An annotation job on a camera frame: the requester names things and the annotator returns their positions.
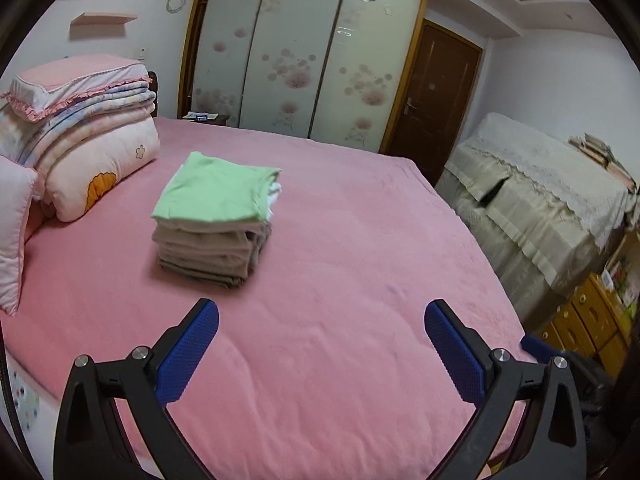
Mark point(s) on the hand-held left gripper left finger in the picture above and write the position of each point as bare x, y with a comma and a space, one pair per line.
187, 350

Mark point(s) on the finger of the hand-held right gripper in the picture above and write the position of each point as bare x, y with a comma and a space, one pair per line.
535, 349

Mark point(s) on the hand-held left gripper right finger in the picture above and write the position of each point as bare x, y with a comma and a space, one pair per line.
455, 350

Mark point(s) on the green t-shirt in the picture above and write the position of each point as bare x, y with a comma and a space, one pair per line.
215, 185

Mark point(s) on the stack of folded clothes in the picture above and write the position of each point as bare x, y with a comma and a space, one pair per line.
210, 255

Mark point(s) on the yellow wooden drawer cabinet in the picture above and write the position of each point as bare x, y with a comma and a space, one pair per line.
585, 320

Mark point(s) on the pink bed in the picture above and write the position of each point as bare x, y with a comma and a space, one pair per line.
350, 260

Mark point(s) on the beige lace covered furniture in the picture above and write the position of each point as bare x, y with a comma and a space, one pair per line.
530, 200

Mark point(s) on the pile of books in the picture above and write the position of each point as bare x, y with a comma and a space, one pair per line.
602, 152

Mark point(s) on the pink printed cushion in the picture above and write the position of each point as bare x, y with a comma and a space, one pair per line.
15, 230

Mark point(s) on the bedside table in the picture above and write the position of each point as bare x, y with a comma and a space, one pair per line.
205, 117

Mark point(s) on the striped folded quilt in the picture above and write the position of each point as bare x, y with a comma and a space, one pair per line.
100, 106

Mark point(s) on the dark wooden headboard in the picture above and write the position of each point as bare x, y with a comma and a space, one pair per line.
153, 92

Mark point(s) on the brown wooden door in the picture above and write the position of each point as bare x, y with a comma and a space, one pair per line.
440, 90

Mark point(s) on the pink ruffled pillow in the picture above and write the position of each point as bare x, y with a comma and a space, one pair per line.
80, 77

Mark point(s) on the floral sliding door wardrobe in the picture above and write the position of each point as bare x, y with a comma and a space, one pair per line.
300, 50

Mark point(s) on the pink wall shelf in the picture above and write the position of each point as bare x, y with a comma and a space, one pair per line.
102, 18

